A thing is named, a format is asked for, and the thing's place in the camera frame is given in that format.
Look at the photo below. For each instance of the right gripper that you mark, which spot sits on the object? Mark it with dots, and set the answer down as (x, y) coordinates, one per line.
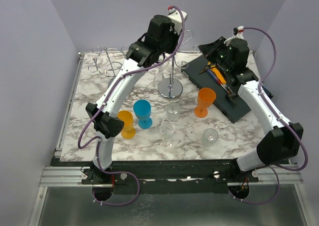
(209, 50)

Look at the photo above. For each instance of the orange plastic goblet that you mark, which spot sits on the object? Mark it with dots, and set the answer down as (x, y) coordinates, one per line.
(205, 99)

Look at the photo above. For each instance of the tall chrome glass rack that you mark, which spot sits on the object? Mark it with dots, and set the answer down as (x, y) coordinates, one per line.
(171, 88)

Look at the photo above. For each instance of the tall clear flute glass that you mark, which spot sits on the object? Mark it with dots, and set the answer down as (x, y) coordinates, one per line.
(159, 76)

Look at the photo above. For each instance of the clear wine glass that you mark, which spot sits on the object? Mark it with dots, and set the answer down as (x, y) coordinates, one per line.
(209, 137)
(173, 112)
(166, 131)

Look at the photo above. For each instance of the clear wine glass front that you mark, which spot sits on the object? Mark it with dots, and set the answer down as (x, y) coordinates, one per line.
(166, 131)

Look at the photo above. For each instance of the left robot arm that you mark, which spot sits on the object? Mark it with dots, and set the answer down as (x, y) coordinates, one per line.
(163, 35)

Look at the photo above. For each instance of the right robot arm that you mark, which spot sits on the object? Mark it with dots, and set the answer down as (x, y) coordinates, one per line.
(281, 140)

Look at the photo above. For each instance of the small chrome glass rack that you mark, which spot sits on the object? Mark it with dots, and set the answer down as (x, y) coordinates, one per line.
(107, 62)

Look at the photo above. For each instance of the yellow utility knife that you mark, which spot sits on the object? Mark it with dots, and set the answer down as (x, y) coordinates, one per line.
(219, 76)

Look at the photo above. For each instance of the blue red screwdriver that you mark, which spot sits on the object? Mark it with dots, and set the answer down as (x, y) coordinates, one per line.
(210, 72)

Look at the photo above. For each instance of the dark flat equipment box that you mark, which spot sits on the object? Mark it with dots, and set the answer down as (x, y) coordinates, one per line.
(235, 109)

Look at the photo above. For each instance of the blue plastic goblet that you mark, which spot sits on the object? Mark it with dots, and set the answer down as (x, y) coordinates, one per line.
(142, 110)

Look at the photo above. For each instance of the yellow plastic goblet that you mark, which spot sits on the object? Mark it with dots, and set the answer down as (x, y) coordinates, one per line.
(128, 130)

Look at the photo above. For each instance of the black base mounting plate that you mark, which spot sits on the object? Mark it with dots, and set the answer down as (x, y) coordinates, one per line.
(164, 177)

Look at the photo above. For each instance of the yellow handled pliers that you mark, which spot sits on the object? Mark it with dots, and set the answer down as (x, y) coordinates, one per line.
(208, 67)

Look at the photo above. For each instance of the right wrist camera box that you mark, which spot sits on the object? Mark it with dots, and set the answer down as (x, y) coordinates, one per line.
(238, 34)

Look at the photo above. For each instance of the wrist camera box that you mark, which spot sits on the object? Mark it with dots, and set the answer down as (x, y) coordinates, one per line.
(238, 34)
(175, 17)

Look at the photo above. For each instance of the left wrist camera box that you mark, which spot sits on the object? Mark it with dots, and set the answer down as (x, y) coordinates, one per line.
(175, 17)

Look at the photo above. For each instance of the aluminium rail frame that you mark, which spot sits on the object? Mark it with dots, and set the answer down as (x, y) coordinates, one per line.
(68, 202)

